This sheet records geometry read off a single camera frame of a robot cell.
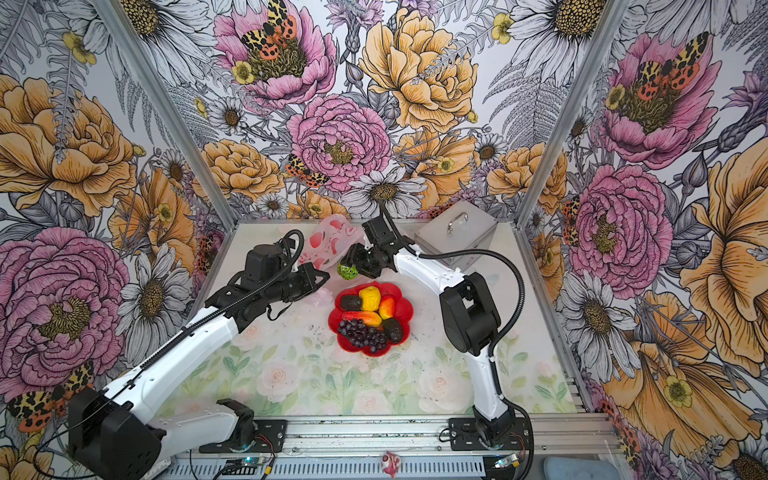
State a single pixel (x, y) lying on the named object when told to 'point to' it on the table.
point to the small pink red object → (390, 463)
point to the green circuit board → (508, 461)
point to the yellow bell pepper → (370, 298)
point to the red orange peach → (386, 308)
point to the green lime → (348, 273)
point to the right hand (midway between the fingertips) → (348, 272)
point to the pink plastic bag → (330, 240)
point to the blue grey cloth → (575, 468)
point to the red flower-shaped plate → (371, 318)
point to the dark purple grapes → (363, 335)
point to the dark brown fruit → (393, 329)
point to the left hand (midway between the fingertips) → (329, 284)
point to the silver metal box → (462, 227)
